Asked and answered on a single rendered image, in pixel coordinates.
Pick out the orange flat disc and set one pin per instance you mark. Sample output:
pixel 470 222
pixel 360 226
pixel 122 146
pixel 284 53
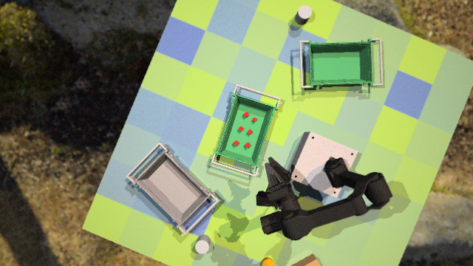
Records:
pixel 267 262

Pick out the black cylinder with white top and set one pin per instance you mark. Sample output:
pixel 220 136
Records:
pixel 303 15
pixel 202 244

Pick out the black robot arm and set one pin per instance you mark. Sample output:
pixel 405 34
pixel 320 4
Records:
pixel 297 223

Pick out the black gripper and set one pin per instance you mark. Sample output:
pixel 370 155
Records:
pixel 278 188

